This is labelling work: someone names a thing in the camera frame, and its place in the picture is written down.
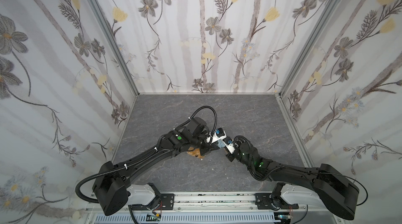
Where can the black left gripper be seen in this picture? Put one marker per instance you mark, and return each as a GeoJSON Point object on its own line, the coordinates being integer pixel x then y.
{"type": "Point", "coordinates": [203, 145]}

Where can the light blue teddy hoodie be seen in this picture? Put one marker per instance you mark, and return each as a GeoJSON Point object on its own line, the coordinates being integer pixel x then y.
{"type": "Point", "coordinates": [224, 144]}

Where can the brown teddy bear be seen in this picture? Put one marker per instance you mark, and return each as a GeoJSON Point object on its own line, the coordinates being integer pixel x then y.
{"type": "Point", "coordinates": [195, 153]}

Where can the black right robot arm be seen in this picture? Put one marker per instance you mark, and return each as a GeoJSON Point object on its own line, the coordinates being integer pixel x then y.
{"type": "Point", "coordinates": [338, 194]}

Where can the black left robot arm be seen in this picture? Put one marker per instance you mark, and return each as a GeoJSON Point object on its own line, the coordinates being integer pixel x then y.
{"type": "Point", "coordinates": [115, 187]}

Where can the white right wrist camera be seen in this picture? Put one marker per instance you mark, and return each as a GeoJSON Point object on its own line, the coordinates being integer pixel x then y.
{"type": "Point", "coordinates": [230, 148]}

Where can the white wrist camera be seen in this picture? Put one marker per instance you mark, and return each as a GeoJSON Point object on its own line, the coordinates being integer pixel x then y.
{"type": "Point", "coordinates": [230, 148]}
{"type": "Point", "coordinates": [218, 135]}

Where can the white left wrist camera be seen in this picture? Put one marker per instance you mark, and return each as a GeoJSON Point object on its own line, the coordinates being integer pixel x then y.
{"type": "Point", "coordinates": [218, 135]}

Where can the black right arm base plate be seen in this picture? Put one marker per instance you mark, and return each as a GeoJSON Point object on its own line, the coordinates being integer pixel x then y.
{"type": "Point", "coordinates": [274, 202]}

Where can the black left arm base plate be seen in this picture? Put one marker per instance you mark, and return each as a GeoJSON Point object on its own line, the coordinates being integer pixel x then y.
{"type": "Point", "coordinates": [161, 202]}

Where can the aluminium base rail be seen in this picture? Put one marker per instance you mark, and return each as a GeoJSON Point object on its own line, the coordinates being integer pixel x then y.
{"type": "Point", "coordinates": [216, 202]}

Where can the white perforated cable tray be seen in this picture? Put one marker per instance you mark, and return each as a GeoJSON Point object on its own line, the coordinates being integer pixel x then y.
{"type": "Point", "coordinates": [208, 218]}

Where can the aluminium corner post left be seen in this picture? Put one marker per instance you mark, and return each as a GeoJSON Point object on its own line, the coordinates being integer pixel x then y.
{"type": "Point", "coordinates": [107, 31]}

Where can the aluminium corner post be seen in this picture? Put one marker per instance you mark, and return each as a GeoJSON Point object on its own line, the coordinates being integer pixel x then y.
{"type": "Point", "coordinates": [107, 31]}
{"type": "Point", "coordinates": [310, 42]}

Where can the aluminium corner post right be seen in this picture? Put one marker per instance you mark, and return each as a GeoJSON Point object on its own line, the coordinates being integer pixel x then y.
{"type": "Point", "coordinates": [310, 42]}

